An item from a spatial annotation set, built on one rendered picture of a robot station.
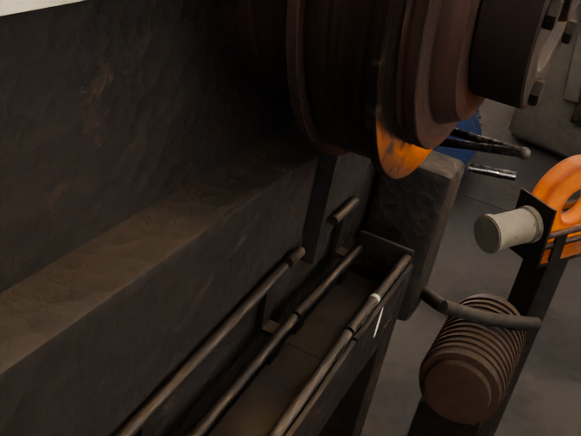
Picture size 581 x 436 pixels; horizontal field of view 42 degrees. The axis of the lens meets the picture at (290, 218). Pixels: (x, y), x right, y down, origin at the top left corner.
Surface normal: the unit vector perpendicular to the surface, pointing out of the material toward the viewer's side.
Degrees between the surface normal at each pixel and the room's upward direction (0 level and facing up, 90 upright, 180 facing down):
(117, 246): 0
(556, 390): 0
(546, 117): 90
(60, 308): 0
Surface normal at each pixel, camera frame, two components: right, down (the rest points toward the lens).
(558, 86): -0.64, 0.26
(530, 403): 0.18, -0.86
